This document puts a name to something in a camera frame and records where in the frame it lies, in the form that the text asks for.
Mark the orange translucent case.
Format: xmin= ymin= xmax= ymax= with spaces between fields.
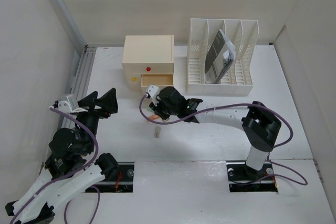
xmin=147 ymin=114 xmax=160 ymax=121

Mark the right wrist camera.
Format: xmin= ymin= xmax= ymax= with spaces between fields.
xmin=145 ymin=84 xmax=160 ymax=106

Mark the cream drawer cabinet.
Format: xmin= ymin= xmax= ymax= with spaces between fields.
xmin=122 ymin=35 xmax=174 ymax=93

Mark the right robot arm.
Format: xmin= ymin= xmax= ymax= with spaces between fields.
xmin=145 ymin=85 xmax=281 ymax=179

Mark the grey setup guide booklet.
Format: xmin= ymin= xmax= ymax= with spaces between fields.
xmin=204 ymin=29 xmax=236 ymax=84

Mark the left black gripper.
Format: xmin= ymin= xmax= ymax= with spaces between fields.
xmin=74 ymin=88 xmax=118 ymax=153

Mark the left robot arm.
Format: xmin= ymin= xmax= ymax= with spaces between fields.
xmin=5 ymin=88 xmax=119 ymax=223

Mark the white plastic strip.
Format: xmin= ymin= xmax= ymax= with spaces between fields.
xmin=154 ymin=126 xmax=161 ymax=138

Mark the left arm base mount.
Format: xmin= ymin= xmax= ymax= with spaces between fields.
xmin=93 ymin=162 xmax=135 ymax=193

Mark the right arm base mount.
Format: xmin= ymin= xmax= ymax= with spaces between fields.
xmin=226 ymin=161 xmax=278 ymax=193

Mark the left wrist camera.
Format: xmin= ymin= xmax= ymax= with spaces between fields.
xmin=51 ymin=93 xmax=79 ymax=113

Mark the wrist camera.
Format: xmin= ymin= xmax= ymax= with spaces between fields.
xmin=145 ymin=84 xmax=160 ymax=106
xmin=51 ymin=93 xmax=79 ymax=113

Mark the aluminium frame rail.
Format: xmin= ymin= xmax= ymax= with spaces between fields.
xmin=39 ymin=0 xmax=95 ymax=162

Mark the white file organizer rack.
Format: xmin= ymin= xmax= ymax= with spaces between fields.
xmin=186 ymin=18 xmax=259 ymax=96

